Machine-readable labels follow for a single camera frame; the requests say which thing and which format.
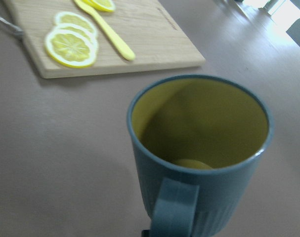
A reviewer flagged wooden cutting board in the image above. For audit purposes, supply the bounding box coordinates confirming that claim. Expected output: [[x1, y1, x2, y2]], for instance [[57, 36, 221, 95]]
[[0, 0, 205, 79]]

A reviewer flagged lemon slice by knife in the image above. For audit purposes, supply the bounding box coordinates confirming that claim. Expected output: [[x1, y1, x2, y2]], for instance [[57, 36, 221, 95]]
[[85, 0, 116, 12]]

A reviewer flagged middle lemon slice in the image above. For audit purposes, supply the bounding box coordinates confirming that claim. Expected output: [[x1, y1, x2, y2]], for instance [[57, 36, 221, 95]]
[[53, 23, 98, 47]]

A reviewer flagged teal cup yellow inside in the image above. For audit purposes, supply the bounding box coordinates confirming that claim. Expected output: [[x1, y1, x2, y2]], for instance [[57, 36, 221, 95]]
[[127, 75, 273, 237]]

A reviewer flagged front lemon slice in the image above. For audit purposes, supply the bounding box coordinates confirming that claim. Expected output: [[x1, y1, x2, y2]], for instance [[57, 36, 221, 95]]
[[44, 29, 99, 68]]

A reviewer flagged rear lemon slice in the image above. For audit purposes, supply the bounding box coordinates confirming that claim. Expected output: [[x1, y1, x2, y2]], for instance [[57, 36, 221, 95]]
[[54, 11, 98, 37]]

